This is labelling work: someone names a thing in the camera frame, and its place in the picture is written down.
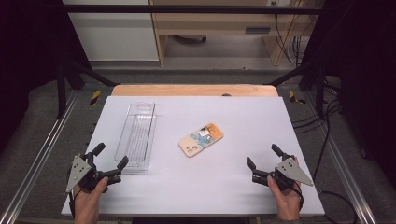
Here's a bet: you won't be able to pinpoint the grey drawer handle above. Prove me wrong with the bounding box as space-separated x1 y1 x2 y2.
245 26 272 35

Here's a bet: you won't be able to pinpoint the black frame stand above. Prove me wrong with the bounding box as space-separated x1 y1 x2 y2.
266 60 329 119
55 58 120 119

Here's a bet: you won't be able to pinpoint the person's left hand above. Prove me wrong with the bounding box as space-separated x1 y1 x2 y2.
73 176 109 209

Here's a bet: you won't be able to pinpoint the chair base with casters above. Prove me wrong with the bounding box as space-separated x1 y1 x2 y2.
172 35 208 45

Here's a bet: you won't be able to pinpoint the wooden table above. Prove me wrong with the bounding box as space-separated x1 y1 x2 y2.
111 83 279 98

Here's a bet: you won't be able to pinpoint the bundle of hanging cables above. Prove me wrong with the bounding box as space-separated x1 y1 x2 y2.
273 12 310 67

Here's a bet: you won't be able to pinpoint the black horizontal frame bar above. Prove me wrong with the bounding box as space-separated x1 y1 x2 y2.
61 4 325 15

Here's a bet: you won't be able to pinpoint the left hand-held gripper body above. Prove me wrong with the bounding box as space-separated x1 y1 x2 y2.
64 151 123 195

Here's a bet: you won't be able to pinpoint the person's right hand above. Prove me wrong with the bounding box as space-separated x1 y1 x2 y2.
266 175 303 210

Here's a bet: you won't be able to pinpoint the beige patterned phone case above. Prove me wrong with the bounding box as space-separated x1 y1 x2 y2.
177 122 225 159

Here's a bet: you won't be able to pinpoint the aluminium floor rail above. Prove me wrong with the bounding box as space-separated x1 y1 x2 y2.
302 92 378 224
0 89 80 224

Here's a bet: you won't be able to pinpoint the black floor cables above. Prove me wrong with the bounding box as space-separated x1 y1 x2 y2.
291 78 343 183

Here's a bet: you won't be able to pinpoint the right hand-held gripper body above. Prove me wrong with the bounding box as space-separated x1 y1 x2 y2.
251 153 315 191

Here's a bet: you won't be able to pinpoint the clear plastic tray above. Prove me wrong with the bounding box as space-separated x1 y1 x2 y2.
114 101 157 172

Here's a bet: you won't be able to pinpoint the wooden desk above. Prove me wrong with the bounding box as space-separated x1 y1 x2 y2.
148 0 316 67

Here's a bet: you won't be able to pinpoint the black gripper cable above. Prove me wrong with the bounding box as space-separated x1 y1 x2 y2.
67 189 82 218
316 186 360 224

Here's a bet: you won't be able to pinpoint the white cabinet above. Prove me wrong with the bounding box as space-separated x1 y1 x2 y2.
61 0 160 63

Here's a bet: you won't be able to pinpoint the black curtain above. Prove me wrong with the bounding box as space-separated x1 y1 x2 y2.
301 0 396 189
0 0 92 154

